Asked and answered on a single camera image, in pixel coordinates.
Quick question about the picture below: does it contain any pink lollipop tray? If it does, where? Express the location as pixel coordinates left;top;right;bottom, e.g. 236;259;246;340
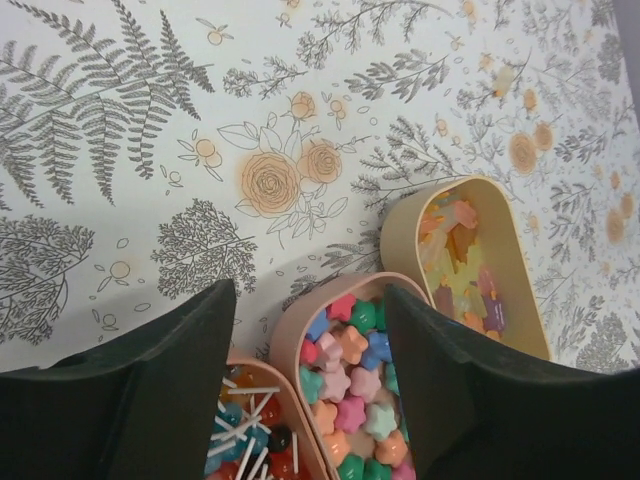
203;350;331;479

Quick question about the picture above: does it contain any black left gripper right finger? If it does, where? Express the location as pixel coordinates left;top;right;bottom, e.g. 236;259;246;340
384;286;639;479

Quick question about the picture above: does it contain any floral patterned table mat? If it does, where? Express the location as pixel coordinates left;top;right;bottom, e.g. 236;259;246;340
1;1;639;373

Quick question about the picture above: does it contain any beige gummy candy tray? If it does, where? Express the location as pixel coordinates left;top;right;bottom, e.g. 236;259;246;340
380;176;550;360

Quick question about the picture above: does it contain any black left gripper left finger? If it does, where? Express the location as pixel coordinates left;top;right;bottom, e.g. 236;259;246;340
1;280;236;479

